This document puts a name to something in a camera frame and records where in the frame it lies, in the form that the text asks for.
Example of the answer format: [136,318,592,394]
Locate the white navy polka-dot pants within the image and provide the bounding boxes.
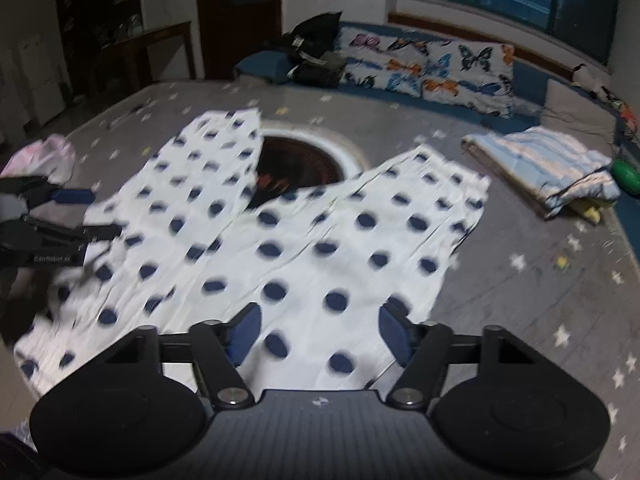
[13,110,490,392]

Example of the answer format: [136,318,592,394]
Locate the pink white cloth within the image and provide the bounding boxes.
[1,134,76,184]

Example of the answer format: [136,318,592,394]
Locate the grey star-patterned table cover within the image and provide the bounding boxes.
[0,77,640,480]

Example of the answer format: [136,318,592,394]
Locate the dark wooden cabinet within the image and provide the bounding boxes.
[55,0,186,99]

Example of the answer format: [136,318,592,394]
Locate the folded striped blue blanket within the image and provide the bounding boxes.
[461,127,620,218]

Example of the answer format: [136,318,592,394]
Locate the butterfly print pillow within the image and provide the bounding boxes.
[336,26,514,117]

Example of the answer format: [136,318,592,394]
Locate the green round toy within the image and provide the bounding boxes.
[611,159,640,194]

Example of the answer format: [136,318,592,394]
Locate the grey cushion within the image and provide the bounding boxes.
[539,79,617,153]

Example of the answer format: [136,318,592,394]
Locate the black bag on bench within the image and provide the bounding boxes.
[281,12,346,89]

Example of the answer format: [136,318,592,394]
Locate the colourful toy pile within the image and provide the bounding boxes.
[600,86,638,136]

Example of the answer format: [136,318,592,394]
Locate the plush toy black white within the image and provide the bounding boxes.
[572,64,608,100]

